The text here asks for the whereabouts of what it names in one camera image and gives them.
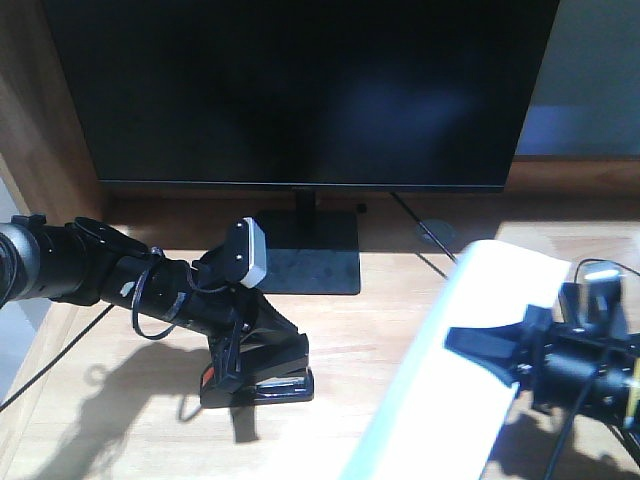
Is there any black stapler orange button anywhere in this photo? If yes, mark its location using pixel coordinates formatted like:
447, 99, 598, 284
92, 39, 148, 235
199, 364, 314, 409

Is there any grey desk cable grommet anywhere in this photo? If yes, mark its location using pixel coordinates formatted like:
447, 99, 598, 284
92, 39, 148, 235
415, 219, 456, 246

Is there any black monitor stand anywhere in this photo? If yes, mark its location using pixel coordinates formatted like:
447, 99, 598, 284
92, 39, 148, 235
255, 190, 361, 295

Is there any wooden desk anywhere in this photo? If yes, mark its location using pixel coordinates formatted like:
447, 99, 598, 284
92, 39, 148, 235
0, 0, 640, 480

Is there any black monitor cable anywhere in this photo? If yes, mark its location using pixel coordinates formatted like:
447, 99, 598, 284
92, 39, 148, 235
390, 191, 459, 264

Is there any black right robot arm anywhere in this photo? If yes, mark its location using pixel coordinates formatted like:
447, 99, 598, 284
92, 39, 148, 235
445, 305, 639, 431

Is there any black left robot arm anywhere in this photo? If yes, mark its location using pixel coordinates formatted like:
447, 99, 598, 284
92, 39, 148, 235
1, 215, 314, 408

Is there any white paper sheet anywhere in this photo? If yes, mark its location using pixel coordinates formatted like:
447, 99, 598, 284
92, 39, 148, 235
341, 240, 570, 479

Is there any black monitor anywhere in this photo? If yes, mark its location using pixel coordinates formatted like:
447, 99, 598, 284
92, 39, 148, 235
43, 1, 558, 191

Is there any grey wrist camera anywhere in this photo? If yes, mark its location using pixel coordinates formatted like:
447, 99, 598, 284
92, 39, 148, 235
192, 217, 267, 292
559, 261, 630, 340

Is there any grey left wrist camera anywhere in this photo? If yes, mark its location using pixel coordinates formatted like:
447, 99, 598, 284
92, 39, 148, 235
192, 217, 267, 292

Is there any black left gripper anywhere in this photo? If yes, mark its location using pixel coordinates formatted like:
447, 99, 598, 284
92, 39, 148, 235
159, 282, 309, 394

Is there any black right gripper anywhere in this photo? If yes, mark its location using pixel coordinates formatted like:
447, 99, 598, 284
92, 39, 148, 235
444, 306, 639, 410

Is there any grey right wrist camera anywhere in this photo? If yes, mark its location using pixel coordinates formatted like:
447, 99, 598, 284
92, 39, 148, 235
559, 261, 630, 340

